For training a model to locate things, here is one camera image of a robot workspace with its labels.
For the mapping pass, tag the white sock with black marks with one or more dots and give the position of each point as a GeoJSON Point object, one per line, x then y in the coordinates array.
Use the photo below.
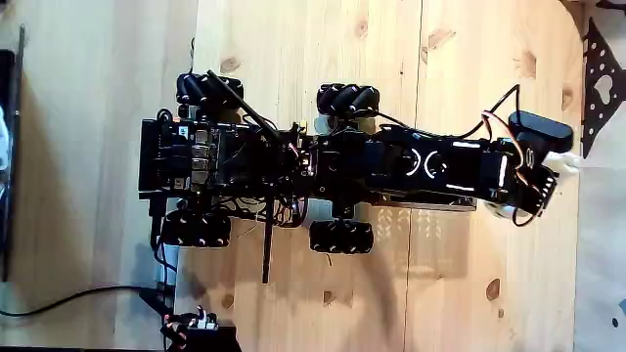
{"type": "Point", "coordinates": [562, 163]}

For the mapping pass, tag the black leader arm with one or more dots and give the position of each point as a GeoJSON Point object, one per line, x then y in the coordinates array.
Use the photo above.
{"type": "Point", "coordinates": [205, 337]}

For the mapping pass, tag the black mecanum wheel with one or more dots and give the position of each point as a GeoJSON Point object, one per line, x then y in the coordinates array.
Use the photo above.
{"type": "Point", "coordinates": [195, 230]}
{"type": "Point", "coordinates": [210, 90]}
{"type": "Point", "coordinates": [348, 100]}
{"type": "Point", "coordinates": [341, 237]}

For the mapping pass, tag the black monitor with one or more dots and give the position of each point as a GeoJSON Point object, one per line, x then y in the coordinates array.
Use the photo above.
{"type": "Point", "coordinates": [9, 161]}

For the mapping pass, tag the black antenna rod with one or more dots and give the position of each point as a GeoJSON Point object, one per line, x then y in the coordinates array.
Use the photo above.
{"type": "Point", "coordinates": [235, 100]}
{"type": "Point", "coordinates": [267, 244]}

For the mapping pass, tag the black oval camera box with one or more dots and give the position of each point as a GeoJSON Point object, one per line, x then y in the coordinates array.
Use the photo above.
{"type": "Point", "coordinates": [540, 131]}

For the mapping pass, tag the black perforated heart panel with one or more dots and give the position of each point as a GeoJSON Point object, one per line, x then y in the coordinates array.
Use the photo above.
{"type": "Point", "coordinates": [594, 73]}

